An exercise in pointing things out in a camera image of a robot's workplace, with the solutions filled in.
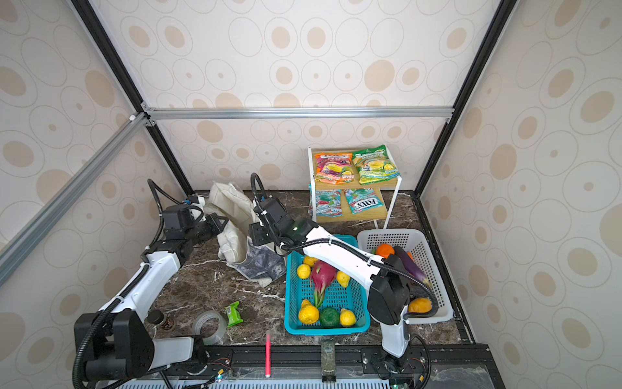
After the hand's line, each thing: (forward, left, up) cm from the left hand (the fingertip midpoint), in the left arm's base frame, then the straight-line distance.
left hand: (233, 213), depth 82 cm
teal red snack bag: (+9, -33, -5) cm, 34 cm away
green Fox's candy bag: (+11, -46, -5) cm, 47 cm away
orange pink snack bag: (+9, -34, +12) cm, 38 cm away
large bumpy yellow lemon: (-28, -26, -16) cm, 41 cm away
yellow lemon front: (-29, -39, -18) cm, 51 cm away
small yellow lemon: (-12, -24, -19) cm, 33 cm away
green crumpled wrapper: (-27, -1, -20) cm, 34 cm away
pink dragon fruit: (-15, -31, -16) cm, 38 cm away
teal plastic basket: (-21, -32, -22) cm, 44 cm away
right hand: (-6, -9, 0) cm, 11 cm away
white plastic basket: (0, -66, -16) cm, 68 cm away
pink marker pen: (-39, -14, -21) cm, 46 cm away
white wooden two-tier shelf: (+5, -39, +8) cm, 40 cm away
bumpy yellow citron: (-7, -26, -19) cm, 33 cm away
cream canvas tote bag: (-12, -3, -2) cm, 13 cm away
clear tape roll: (-28, +8, -19) cm, 35 cm away
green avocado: (-29, -33, -17) cm, 47 cm away
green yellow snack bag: (+10, -47, +12) cm, 50 cm away
